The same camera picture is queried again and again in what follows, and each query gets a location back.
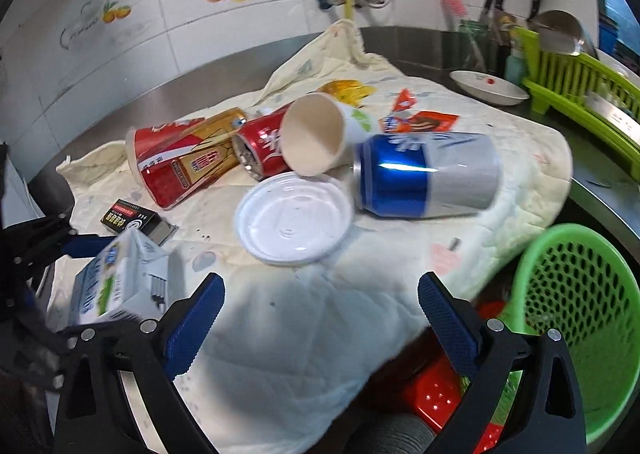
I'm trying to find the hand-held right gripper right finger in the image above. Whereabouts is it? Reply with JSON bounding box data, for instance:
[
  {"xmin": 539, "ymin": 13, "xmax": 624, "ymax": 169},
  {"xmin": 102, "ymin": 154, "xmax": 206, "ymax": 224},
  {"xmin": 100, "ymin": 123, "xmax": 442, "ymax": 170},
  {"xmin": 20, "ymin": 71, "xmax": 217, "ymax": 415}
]
[{"xmin": 417, "ymin": 271, "xmax": 587, "ymax": 454}]

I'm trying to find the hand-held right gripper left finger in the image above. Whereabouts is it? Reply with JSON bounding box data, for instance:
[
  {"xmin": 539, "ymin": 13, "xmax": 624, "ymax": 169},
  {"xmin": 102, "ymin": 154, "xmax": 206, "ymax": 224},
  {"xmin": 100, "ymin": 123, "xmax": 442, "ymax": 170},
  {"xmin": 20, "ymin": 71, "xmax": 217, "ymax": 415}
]
[{"xmin": 54, "ymin": 273, "xmax": 226, "ymax": 454}]

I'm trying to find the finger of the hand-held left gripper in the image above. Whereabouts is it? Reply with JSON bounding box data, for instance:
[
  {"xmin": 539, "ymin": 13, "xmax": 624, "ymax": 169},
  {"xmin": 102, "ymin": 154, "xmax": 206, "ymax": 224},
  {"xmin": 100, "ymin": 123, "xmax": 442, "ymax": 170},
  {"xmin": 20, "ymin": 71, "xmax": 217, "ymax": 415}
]
[
  {"xmin": 10, "ymin": 294, "xmax": 76, "ymax": 392},
  {"xmin": 0, "ymin": 214, "xmax": 109, "ymax": 286}
]

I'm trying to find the small black box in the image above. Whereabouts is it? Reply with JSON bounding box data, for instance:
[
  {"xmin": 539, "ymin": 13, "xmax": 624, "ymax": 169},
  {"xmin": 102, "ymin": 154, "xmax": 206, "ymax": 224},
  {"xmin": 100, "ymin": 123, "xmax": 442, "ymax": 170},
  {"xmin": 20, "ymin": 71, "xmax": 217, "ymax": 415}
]
[{"xmin": 100, "ymin": 198, "xmax": 178, "ymax": 242}]

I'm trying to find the white milk carton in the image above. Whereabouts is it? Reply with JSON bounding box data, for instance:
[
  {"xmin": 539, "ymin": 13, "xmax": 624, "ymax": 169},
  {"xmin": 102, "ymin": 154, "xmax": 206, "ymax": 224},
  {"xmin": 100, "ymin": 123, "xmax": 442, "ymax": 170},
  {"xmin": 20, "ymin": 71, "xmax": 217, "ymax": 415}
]
[{"xmin": 69, "ymin": 230, "xmax": 185, "ymax": 327}]

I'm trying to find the green plastic basket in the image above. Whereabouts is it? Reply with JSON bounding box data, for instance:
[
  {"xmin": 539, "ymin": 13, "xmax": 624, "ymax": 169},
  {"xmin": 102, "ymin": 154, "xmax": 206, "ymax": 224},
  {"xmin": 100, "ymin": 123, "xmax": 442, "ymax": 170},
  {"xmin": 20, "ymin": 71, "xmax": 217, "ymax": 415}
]
[{"xmin": 497, "ymin": 223, "xmax": 640, "ymax": 450}]

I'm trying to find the blue and silver can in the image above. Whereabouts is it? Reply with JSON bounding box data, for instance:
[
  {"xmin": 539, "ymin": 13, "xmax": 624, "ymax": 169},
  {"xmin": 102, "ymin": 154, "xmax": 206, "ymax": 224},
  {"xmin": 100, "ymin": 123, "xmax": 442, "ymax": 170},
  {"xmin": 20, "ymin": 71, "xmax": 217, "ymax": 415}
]
[{"xmin": 352, "ymin": 131, "xmax": 502, "ymax": 220}]

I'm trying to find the red drink can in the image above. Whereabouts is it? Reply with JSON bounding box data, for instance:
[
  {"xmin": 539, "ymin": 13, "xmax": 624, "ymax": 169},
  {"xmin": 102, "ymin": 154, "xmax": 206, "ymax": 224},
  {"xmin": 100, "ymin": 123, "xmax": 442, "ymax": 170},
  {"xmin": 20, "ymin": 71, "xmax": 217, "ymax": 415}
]
[{"xmin": 231, "ymin": 102, "xmax": 301, "ymax": 181}]

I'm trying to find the orange snack wrapper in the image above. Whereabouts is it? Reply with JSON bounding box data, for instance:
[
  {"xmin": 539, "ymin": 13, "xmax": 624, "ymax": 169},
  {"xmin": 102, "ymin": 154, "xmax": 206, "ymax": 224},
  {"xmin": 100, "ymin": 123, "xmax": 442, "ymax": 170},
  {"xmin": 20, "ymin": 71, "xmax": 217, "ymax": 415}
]
[{"xmin": 378, "ymin": 110, "xmax": 460, "ymax": 134}]

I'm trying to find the white paper cup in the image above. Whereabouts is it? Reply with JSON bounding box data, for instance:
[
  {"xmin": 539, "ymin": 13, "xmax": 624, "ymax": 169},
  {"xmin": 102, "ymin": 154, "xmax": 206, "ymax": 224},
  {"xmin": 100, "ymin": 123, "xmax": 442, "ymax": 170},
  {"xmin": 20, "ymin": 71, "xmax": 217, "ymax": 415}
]
[{"xmin": 281, "ymin": 93, "xmax": 379, "ymax": 177}]

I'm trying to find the yellow plastic wrapper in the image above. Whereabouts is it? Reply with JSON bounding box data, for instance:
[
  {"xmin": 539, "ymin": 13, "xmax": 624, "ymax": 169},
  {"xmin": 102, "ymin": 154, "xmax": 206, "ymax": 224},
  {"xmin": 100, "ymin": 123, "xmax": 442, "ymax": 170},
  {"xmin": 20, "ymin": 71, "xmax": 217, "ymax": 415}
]
[{"xmin": 317, "ymin": 79, "xmax": 377, "ymax": 108}]

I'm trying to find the red plastic stool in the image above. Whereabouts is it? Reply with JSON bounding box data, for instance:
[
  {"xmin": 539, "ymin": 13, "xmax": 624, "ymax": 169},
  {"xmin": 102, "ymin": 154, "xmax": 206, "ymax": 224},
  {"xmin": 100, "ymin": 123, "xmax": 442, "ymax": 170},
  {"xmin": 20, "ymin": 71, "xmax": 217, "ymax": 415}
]
[{"xmin": 400, "ymin": 301, "xmax": 506, "ymax": 454}]

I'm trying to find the cream quilted cloth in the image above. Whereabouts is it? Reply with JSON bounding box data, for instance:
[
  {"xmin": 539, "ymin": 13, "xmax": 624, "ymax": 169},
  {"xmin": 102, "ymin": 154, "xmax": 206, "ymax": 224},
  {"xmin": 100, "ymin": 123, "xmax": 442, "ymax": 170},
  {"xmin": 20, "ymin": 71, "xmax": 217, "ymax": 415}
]
[{"xmin": 55, "ymin": 18, "xmax": 573, "ymax": 454}]

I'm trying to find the red paper noodle cup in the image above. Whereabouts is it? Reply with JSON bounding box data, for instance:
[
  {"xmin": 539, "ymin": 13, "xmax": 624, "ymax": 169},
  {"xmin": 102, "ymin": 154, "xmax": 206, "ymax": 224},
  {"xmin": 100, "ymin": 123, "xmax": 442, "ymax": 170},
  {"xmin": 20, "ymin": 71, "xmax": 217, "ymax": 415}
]
[{"xmin": 125, "ymin": 117, "xmax": 242, "ymax": 211}]

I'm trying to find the white plastic lid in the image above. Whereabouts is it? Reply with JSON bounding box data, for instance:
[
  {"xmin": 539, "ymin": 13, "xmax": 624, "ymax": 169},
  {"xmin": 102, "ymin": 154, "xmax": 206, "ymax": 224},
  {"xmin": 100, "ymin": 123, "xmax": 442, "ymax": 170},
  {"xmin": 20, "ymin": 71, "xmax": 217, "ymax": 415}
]
[{"xmin": 234, "ymin": 171, "xmax": 355, "ymax": 266}]

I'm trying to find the gold wrapper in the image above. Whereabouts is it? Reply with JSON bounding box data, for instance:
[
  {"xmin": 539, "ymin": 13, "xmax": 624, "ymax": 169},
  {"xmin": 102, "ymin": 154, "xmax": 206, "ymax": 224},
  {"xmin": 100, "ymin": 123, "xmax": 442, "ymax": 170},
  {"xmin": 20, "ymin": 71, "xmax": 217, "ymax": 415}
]
[{"xmin": 181, "ymin": 107, "xmax": 249, "ymax": 155}]

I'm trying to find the small orange wrapper piece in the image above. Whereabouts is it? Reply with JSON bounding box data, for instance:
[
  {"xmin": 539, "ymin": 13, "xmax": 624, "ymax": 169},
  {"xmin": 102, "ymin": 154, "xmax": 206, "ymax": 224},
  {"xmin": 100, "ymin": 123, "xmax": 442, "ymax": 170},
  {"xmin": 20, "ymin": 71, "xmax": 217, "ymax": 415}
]
[{"xmin": 390, "ymin": 88, "xmax": 420, "ymax": 112}]

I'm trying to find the white plate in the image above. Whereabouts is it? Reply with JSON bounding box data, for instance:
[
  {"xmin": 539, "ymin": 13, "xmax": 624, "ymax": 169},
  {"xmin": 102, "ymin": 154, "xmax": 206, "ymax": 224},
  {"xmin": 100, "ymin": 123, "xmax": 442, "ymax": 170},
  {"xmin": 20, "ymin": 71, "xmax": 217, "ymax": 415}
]
[{"xmin": 449, "ymin": 69, "xmax": 531, "ymax": 108}]

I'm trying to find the green dish rack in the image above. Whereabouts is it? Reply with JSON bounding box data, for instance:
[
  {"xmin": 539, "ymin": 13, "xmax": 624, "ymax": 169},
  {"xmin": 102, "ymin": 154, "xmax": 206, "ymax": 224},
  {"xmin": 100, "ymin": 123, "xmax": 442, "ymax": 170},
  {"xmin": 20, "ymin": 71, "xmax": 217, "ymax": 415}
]
[{"xmin": 512, "ymin": 26, "xmax": 640, "ymax": 167}]

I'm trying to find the metal bowl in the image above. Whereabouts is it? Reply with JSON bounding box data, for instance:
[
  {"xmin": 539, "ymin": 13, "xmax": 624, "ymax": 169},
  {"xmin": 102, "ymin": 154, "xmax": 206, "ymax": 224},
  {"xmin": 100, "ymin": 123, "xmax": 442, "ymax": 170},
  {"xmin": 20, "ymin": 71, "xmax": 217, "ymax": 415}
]
[{"xmin": 537, "ymin": 9, "xmax": 598, "ymax": 58}]

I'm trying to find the blue crate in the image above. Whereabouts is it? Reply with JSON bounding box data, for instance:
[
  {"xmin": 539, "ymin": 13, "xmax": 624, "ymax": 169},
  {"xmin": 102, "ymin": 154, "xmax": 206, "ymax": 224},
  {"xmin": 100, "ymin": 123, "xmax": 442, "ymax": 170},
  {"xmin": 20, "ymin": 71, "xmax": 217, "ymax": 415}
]
[{"xmin": 597, "ymin": 0, "xmax": 640, "ymax": 65}]

